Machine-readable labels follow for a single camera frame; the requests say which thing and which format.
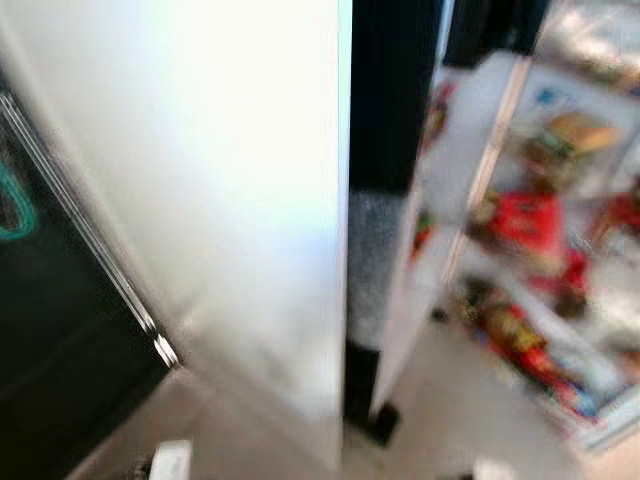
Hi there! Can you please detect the white fridge body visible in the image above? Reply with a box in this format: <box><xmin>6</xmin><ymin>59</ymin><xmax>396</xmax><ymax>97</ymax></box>
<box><xmin>440</xmin><ymin>0</ymin><xmax>640</xmax><ymax>457</ymax></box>

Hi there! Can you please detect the fridge door with shelves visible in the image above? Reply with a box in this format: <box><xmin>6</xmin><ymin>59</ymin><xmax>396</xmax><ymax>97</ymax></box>
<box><xmin>372</xmin><ymin>50</ymin><xmax>531</xmax><ymax>413</ymax></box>

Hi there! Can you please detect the white fridge door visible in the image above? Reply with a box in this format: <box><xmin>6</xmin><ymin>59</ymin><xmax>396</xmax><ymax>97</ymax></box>
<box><xmin>0</xmin><ymin>0</ymin><xmax>353</xmax><ymax>471</ymax></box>

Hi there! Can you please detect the red wrapped food item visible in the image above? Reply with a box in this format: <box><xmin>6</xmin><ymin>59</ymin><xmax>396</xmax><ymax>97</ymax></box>
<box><xmin>598</xmin><ymin>188</ymin><xmax>640</xmax><ymax>243</ymax></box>

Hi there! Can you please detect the large red food package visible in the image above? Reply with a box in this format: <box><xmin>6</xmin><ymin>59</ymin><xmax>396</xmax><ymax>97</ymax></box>
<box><xmin>488</xmin><ymin>190</ymin><xmax>568</xmax><ymax>263</ymax></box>

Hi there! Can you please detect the tan food box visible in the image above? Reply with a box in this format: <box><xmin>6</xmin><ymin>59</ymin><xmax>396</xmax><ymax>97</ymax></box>
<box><xmin>545</xmin><ymin>111</ymin><xmax>623</xmax><ymax>158</ymax></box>

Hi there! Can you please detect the orange red snack packet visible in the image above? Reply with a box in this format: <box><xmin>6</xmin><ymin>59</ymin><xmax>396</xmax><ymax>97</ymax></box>
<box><xmin>476</xmin><ymin>298</ymin><xmax>549</xmax><ymax>363</ymax></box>

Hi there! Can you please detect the red green door shelf item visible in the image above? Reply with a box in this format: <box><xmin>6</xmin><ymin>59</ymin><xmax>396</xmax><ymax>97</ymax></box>
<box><xmin>411</xmin><ymin>210</ymin><xmax>438</xmax><ymax>257</ymax></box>

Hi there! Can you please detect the red door shelf packet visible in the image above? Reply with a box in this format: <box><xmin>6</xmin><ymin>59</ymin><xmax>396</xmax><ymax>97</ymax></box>
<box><xmin>423</xmin><ymin>82</ymin><xmax>458</xmax><ymax>143</ymax></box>

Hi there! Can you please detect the white robot right leg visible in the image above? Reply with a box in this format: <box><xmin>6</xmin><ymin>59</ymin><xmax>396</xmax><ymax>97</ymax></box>
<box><xmin>474</xmin><ymin>457</ymin><xmax>517</xmax><ymax>480</ymax></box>

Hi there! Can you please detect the black pillar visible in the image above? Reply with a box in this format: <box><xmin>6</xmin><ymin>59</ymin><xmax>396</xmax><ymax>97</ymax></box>
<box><xmin>343</xmin><ymin>0</ymin><xmax>448</xmax><ymax>447</ymax></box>

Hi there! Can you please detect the black cabinet with chrome edge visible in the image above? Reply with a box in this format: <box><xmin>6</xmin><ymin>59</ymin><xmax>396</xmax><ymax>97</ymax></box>
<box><xmin>0</xmin><ymin>60</ymin><xmax>183</xmax><ymax>480</ymax></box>

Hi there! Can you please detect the teal cord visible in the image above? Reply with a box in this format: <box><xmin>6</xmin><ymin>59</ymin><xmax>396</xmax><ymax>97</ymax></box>
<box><xmin>0</xmin><ymin>164</ymin><xmax>39</xmax><ymax>243</ymax></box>

